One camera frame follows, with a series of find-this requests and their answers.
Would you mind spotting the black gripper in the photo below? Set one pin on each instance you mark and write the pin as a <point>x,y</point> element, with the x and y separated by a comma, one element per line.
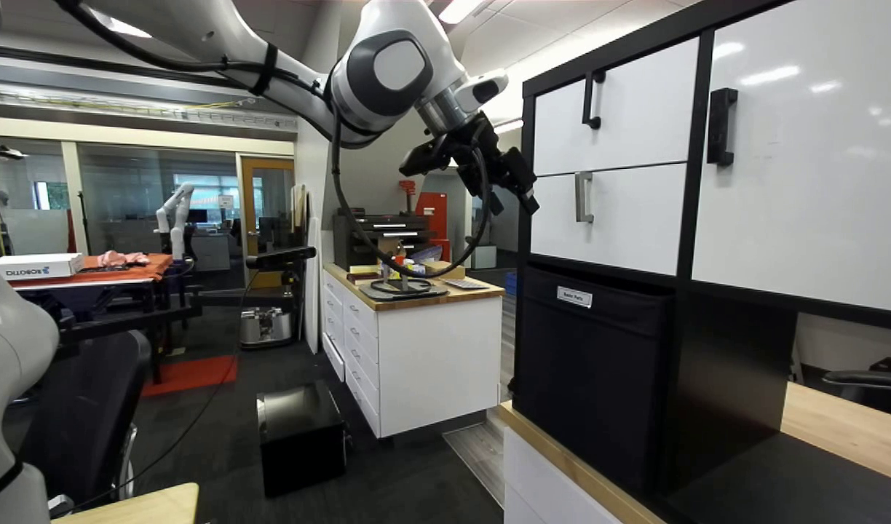
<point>496,156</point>

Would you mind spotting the small white robot arm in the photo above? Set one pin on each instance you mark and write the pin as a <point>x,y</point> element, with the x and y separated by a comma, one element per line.
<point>173,220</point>

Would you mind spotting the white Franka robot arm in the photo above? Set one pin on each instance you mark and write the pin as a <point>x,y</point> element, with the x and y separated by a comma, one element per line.
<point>397,67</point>

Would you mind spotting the red box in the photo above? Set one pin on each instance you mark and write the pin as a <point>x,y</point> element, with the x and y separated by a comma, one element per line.
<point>432,223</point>

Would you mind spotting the black tool chest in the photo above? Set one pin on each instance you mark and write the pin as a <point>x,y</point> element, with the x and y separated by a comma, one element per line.
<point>377,236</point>

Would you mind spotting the white island cabinet wooden top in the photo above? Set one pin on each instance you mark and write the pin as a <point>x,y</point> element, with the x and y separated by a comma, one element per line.
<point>434,360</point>

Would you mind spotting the black fabric storage bin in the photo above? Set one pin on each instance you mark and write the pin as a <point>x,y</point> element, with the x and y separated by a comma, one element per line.
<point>592,379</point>

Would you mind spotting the wooden door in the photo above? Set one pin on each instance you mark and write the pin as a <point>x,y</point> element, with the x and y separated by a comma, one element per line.
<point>268,208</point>

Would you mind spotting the silver floor container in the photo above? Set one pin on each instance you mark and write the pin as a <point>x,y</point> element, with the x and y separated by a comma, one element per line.
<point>266,326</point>

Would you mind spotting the black cube shelf cabinet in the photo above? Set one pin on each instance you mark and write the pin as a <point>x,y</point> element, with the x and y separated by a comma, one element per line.
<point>725,389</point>

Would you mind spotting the white cabinet door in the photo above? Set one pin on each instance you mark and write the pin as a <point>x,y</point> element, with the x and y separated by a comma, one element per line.
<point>814,194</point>

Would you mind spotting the black floor box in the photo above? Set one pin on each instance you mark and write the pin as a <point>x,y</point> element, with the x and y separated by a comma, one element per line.
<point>301,441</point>

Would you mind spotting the red floor mat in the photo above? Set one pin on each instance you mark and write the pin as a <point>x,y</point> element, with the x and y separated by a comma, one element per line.
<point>191,377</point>

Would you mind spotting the table with red cloth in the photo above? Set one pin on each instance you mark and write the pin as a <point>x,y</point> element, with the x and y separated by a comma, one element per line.
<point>105,274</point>

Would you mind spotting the black office chair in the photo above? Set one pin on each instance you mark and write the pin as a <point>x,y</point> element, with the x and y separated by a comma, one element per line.
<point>86,417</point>

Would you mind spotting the flat white box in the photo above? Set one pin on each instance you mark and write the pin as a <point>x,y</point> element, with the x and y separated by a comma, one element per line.
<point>39,267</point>

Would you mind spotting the light wooden table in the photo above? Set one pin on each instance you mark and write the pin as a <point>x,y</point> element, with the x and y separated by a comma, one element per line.
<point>134,508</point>

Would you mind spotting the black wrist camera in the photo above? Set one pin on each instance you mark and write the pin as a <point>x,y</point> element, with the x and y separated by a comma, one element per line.
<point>429,156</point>

